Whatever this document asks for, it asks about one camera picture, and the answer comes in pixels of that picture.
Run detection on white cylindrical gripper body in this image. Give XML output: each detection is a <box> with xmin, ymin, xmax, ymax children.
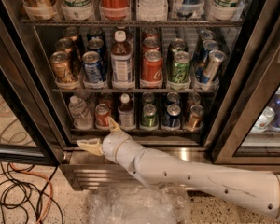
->
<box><xmin>102</xmin><ymin>131</ymin><xmax>132</xmax><ymax>164</ymax></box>

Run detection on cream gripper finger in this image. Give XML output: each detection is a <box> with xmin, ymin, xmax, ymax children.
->
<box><xmin>107</xmin><ymin>116</ymin><xmax>120</xmax><ymax>133</ymax></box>
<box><xmin>77</xmin><ymin>138</ymin><xmax>103</xmax><ymax>156</ymax></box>

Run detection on clear water bottle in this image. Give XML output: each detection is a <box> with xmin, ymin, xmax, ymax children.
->
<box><xmin>136</xmin><ymin>0</ymin><xmax>168</xmax><ymax>22</ymax></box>
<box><xmin>68</xmin><ymin>96</ymin><xmax>92</xmax><ymax>130</ymax></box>

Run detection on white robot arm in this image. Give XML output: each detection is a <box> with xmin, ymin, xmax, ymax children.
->
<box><xmin>77</xmin><ymin>119</ymin><xmax>280</xmax><ymax>220</ymax></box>

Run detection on brown tea bottle bottom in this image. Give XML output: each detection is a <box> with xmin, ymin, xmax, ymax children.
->
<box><xmin>118</xmin><ymin>93</ymin><xmax>135</xmax><ymax>129</ymax></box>

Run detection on brown tea bottle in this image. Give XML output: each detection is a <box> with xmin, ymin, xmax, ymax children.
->
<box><xmin>110</xmin><ymin>30</ymin><xmax>133</xmax><ymax>82</ymax></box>
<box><xmin>118</xmin><ymin>93</ymin><xmax>135</xmax><ymax>129</ymax></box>

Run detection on left glass fridge door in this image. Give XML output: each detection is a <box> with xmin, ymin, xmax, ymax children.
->
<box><xmin>0</xmin><ymin>18</ymin><xmax>63</xmax><ymax>166</ymax></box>

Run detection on glass fridge door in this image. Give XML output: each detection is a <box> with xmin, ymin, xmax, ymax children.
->
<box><xmin>203</xmin><ymin>0</ymin><xmax>280</xmax><ymax>169</ymax></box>
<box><xmin>0</xmin><ymin>18</ymin><xmax>63</xmax><ymax>166</ymax></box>

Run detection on brown tea bottle middle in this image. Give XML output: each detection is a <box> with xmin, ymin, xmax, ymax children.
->
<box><xmin>110</xmin><ymin>30</ymin><xmax>133</xmax><ymax>82</ymax></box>

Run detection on black fridge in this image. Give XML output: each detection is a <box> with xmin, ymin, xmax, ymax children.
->
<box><xmin>0</xmin><ymin>0</ymin><xmax>280</xmax><ymax>190</ymax></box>

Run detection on red Coca-Cola bottle top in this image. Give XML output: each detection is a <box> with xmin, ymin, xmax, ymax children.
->
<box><xmin>101</xmin><ymin>0</ymin><xmax>130</xmax><ymax>21</ymax></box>

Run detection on white green bottle top left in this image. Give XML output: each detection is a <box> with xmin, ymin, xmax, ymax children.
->
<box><xmin>62</xmin><ymin>0</ymin><xmax>92</xmax><ymax>21</ymax></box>

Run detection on white green bottle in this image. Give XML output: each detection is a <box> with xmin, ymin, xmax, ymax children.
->
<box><xmin>62</xmin><ymin>0</ymin><xmax>92</xmax><ymax>21</ymax></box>
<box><xmin>213</xmin><ymin>0</ymin><xmax>240</xmax><ymax>21</ymax></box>

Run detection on clear water bottle top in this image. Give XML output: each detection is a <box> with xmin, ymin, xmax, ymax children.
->
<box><xmin>136</xmin><ymin>0</ymin><xmax>168</xmax><ymax>22</ymax></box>

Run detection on right glass fridge door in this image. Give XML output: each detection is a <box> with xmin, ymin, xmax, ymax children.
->
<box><xmin>203</xmin><ymin>0</ymin><xmax>280</xmax><ymax>169</ymax></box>

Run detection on white green bottle top right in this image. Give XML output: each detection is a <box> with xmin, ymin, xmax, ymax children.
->
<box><xmin>213</xmin><ymin>0</ymin><xmax>240</xmax><ymax>21</ymax></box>

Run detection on orange soda can bottom front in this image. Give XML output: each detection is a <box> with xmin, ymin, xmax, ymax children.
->
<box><xmin>95</xmin><ymin>104</ymin><xmax>111</xmax><ymax>128</ymax></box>

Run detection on green can bottom front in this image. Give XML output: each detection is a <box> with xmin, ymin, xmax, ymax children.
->
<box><xmin>141</xmin><ymin>104</ymin><xmax>157</xmax><ymax>128</ymax></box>

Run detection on blue Pepsi can middle front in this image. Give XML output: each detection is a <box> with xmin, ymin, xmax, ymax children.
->
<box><xmin>82</xmin><ymin>51</ymin><xmax>106</xmax><ymax>83</ymax></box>

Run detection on blue can bottom front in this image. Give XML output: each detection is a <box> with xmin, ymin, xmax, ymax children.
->
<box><xmin>162</xmin><ymin>104</ymin><xmax>181</xmax><ymax>129</ymax></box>

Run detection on gold can middle front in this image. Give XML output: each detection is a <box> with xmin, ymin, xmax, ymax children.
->
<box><xmin>49</xmin><ymin>51</ymin><xmax>77</xmax><ymax>83</ymax></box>

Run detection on gold can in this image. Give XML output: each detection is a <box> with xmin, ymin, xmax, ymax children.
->
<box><xmin>185</xmin><ymin>105</ymin><xmax>204</xmax><ymax>130</ymax></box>
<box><xmin>49</xmin><ymin>51</ymin><xmax>77</xmax><ymax>83</ymax></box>
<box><xmin>55</xmin><ymin>37</ymin><xmax>80</xmax><ymax>65</ymax></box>

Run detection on red Coca-Cola can front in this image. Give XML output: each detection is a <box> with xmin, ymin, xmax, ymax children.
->
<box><xmin>141</xmin><ymin>49</ymin><xmax>163</xmax><ymax>82</ymax></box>

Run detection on clear plastic bag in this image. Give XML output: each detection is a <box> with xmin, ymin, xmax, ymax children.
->
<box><xmin>90</xmin><ymin>185</ymin><xmax>191</xmax><ymax>224</ymax></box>

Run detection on gold can bottom front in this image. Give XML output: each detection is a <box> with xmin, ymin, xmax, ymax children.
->
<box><xmin>185</xmin><ymin>105</ymin><xmax>204</xmax><ymax>130</ymax></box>

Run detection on green soda can front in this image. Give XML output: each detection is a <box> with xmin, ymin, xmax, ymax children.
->
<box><xmin>169</xmin><ymin>51</ymin><xmax>190</xmax><ymax>84</ymax></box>

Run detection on silver blue energy can front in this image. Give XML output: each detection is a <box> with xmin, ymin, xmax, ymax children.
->
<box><xmin>200</xmin><ymin>50</ymin><xmax>226</xmax><ymax>85</ymax></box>

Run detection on orange cable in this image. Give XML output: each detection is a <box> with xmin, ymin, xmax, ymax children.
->
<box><xmin>7</xmin><ymin>161</ymin><xmax>54</xmax><ymax>224</ymax></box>

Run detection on black cable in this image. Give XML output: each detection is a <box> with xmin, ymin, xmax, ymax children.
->
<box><xmin>0</xmin><ymin>161</ymin><xmax>64</xmax><ymax>224</ymax></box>

